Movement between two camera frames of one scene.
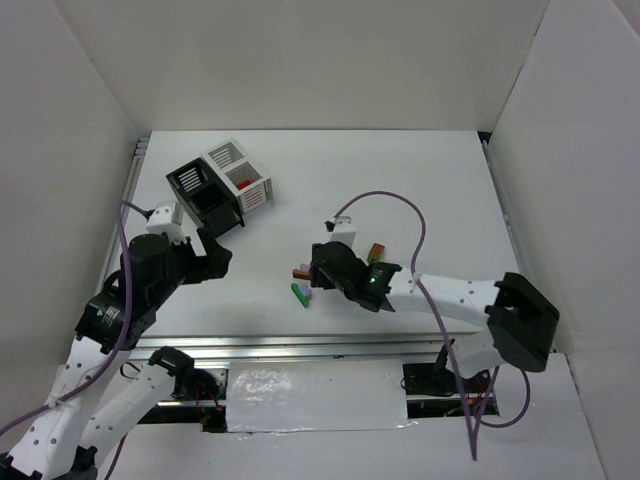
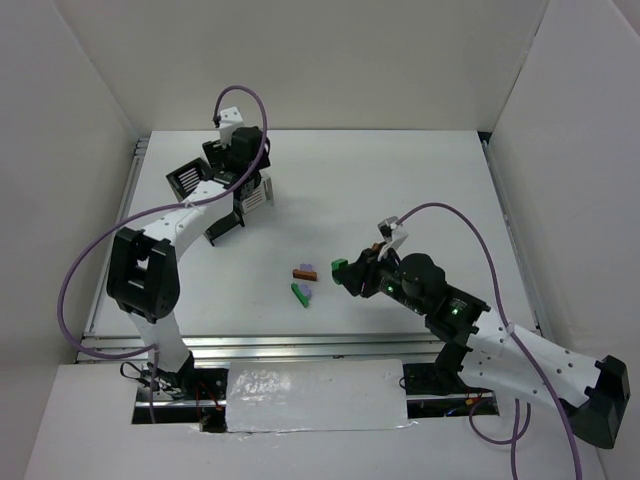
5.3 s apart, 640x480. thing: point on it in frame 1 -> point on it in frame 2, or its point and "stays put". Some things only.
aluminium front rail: (310, 347) stays put
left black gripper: (206, 251) -> (232, 201)
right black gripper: (320, 270) -> (363, 273)
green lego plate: (301, 297) stays put
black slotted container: (206, 200) stays put
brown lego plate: (301, 274) stays put
